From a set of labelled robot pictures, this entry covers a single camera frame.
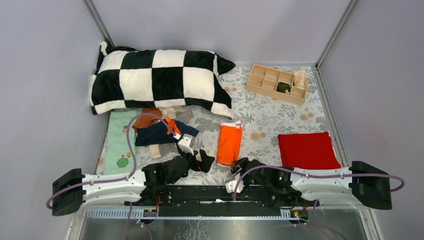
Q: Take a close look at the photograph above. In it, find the orange underwear white trim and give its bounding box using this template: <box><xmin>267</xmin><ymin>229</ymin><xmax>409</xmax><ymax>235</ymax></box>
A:
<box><xmin>216</xmin><ymin>120</ymin><xmax>243</xmax><ymax>167</ymax></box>

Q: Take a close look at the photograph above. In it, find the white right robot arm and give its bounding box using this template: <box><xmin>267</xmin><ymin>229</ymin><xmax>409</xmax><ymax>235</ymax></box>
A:
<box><xmin>225</xmin><ymin>157</ymin><xmax>393</xmax><ymax>210</ymax></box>

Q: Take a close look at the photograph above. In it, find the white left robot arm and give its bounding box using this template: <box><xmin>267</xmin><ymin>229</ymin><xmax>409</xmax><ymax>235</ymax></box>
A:
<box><xmin>46</xmin><ymin>149</ymin><xmax>215</xmax><ymax>217</ymax></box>

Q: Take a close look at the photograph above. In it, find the navy underwear orange trim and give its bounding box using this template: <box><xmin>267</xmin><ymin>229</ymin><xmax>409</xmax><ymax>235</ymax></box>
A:
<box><xmin>134</xmin><ymin>118</ymin><xmax>199</xmax><ymax>147</ymax></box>

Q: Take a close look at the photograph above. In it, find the grey garment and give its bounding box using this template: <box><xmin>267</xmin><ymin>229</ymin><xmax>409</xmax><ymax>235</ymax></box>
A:
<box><xmin>174</xmin><ymin>109</ymin><xmax>194</xmax><ymax>125</ymax></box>

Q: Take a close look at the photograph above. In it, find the floral bed sheet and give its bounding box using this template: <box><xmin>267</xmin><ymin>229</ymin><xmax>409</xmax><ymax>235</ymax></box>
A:
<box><xmin>96</xmin><ymin>65</ymin><xmax>345</xmax><ymax>187</ymax></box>

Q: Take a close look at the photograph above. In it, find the cream beige garment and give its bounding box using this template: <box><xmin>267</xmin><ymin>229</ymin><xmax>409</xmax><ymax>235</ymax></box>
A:
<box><xmin>159</xmin><ymin>106</ymin><xmax>183</xmax><ymax>120</ymax></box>

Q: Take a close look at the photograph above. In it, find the red folded cloth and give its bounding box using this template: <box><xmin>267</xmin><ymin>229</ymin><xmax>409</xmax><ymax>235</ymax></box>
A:
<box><xmin>277</xmin><ymin>131</ymin><xmax>341</xmax><ymax>170</ymax></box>

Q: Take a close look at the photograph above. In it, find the rust brown garment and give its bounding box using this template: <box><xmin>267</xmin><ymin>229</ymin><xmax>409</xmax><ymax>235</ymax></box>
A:
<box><xmin>132</xmin><ymin>108</ymin><xmax>163</xmax><ymax>131</ymax></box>

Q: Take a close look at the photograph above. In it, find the mint green printed cloth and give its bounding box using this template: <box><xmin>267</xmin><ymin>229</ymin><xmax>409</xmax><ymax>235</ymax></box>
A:
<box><xmin>103</xmin><ymin>109</ymin><xmax>138</xmax><ymax>175</ymax></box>

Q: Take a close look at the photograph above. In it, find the wooden compartment organizer box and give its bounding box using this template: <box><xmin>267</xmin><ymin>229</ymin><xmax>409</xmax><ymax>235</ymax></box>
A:
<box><xmin>245</xmin><ymin>64</ymin><xmax>310</xmax><ymax>106</ymax></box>

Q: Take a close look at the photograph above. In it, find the rolled dark green garment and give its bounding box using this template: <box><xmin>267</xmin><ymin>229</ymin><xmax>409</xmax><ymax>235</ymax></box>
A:
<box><xmin>276</xmin><ymin>81</ymin><xmax>292</xmax><ymax>95</ymax></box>

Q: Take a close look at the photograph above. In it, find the rolled beige garment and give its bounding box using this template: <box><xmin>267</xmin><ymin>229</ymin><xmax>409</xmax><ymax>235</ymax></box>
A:
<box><xmin>293</xmin><ymin>70</ymin><xmax>309</xmax><ymax>90</ymax></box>

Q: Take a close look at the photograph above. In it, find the black white checkered pillow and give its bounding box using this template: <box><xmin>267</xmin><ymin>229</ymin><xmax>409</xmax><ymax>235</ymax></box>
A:
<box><xmin>89</xmin><ymin>42</ymin><xmax>236</xmax><ymax>118</ymax></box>

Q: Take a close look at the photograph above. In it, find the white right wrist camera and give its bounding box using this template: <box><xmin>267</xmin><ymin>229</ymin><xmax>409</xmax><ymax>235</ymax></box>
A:
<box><xmin>224</xmin><ymin>174</ymin><xmax>245</xmax><ymax>194</ymax></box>

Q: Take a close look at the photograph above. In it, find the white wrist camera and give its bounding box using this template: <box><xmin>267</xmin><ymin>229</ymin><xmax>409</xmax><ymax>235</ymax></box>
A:
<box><xmin>224</xmin><ymin>174</ymin><xmax>245</xmax><ymax>194</ymax></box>
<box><xmin>177</xmin><ymin>133</ymin><xmax>195</xmax><ymax>156</ymax></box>

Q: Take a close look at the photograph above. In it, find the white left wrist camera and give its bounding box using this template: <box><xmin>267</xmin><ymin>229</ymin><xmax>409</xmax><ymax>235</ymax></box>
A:
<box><xmin>177</xmin><ymin>133</ymin><xmax>195</xmax><ymax>156</ymax></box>

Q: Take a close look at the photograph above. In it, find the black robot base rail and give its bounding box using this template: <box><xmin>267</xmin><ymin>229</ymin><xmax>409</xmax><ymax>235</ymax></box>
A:
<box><xmin>132</xmin><ymin>185</ymin><xmax>314</xmax><ymax>213</ymax></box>

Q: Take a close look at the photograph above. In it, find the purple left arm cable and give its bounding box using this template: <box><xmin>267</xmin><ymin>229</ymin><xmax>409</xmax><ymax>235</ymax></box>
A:
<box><xmin>45</xmin><ymin>112</ymin><xmax>182</xmax><ymax>210</ymax></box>

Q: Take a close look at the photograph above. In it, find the perforated metal cable tray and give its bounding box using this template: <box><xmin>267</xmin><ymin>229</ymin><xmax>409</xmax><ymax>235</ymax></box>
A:
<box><xmin>86</xmin><ymin>207</ymin><xmax>309</xmax><ymax>221</ymax></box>

